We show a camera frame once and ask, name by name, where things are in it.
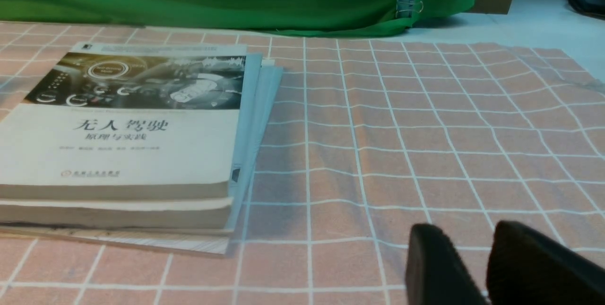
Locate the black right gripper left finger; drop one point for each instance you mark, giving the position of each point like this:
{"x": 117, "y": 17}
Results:
{"x": 435, "y": 272}

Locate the metal binder clip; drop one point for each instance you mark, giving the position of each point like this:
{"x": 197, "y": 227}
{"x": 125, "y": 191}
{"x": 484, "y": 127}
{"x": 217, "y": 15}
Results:
{"x": 408, "y": 8}

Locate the top white book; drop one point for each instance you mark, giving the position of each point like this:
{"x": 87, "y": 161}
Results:
{"x": 127, "y": 125}

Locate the bottom thin booklet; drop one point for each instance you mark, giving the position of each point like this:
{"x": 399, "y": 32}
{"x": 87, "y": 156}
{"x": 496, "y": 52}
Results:
{"x": 193, "y": 241}

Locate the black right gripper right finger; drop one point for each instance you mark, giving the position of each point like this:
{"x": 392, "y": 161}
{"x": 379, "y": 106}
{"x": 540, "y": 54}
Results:
{"x": 526, "y": 267}

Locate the pink checkered tablecloth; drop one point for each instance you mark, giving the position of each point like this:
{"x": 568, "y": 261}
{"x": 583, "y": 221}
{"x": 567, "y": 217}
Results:
{"x": 366, "y": 138}

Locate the white book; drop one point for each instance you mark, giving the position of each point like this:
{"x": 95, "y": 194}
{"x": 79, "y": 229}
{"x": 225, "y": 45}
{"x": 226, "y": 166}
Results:
{"x": 142, "y": 213}
{"x": 127, "y": 125}

